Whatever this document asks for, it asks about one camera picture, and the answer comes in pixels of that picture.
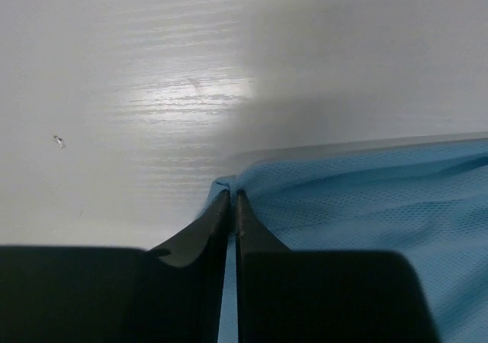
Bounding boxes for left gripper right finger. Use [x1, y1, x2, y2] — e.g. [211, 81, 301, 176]
[236, 192, 438, 342]

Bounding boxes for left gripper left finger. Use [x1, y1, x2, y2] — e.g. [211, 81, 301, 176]
[1, 191, 230, 342]

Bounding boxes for light blue shorts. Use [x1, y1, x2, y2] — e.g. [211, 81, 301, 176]
[207, 139, 487, 342]

